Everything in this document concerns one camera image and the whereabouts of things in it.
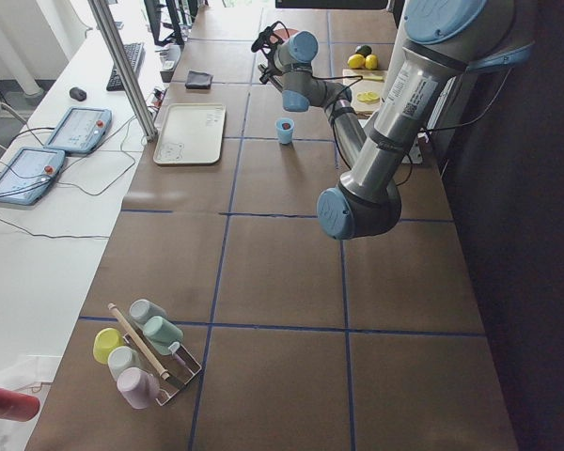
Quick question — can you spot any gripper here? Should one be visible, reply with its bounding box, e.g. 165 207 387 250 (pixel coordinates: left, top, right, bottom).
258 51 282 86

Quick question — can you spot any yellow lemon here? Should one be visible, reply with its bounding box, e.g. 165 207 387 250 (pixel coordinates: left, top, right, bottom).
347 54 366 70
364 54 379 70

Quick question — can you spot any cream bear tray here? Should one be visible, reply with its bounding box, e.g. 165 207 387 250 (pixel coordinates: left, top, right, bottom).
153 103 226 165

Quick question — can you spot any grey folded cloth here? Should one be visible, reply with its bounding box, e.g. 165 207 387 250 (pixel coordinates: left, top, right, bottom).
184 70 213 90

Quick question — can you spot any upper teach pendant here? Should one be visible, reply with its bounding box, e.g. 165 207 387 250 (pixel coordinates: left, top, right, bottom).
44 107 112 155

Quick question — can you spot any wooden cutting board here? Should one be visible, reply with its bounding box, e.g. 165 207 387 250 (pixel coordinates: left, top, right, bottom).
342 69 387 115

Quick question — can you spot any red bottle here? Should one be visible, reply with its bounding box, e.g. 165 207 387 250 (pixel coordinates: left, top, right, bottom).
0 387 40 422

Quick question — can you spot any light blue cup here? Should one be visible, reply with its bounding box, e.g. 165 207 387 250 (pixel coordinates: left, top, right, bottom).
275 117 294 145

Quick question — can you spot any white wire cup rack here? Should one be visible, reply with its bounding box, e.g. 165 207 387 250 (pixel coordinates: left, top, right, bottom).
123 333 202 407

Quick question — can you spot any lower teach pendant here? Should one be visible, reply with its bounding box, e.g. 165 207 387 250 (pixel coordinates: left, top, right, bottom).
0 148 66 206

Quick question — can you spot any aluminium frame post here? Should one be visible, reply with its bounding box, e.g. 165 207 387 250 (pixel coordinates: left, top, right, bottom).
88 0 158 142

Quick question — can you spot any pale green cup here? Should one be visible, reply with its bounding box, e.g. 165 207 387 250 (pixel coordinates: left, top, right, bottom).
129 299 167 326

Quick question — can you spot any grey cup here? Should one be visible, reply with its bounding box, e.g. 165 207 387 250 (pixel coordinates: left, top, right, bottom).
107 346 143 381

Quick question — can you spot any teach pendant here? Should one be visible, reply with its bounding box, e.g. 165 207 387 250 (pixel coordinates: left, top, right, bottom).
44 107 112 155
0 148 66 206

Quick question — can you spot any black keyboard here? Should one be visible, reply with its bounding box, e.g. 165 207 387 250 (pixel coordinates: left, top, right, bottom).
105 41 147 92

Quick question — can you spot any wooden rack handle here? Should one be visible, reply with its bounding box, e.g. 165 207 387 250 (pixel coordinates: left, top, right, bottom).
107 303 170 381

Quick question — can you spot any pink cup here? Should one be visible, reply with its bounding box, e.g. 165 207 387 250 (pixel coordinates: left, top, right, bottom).
117 367 160 410

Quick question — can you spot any lemon slices stack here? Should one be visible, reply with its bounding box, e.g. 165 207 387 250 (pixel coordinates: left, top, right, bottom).
356 91 380 103

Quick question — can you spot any mint green cup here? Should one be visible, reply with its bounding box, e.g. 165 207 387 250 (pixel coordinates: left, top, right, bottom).
142 316 183 355

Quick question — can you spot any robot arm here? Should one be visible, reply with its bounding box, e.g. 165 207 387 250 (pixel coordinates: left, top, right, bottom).
251 24 366 167
317 1 538 240

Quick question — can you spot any yellow cup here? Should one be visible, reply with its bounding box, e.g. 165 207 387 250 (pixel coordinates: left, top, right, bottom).
92 328 124 365

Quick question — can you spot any black computer mouse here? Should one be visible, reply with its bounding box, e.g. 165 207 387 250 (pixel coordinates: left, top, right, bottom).
69 86 87 101

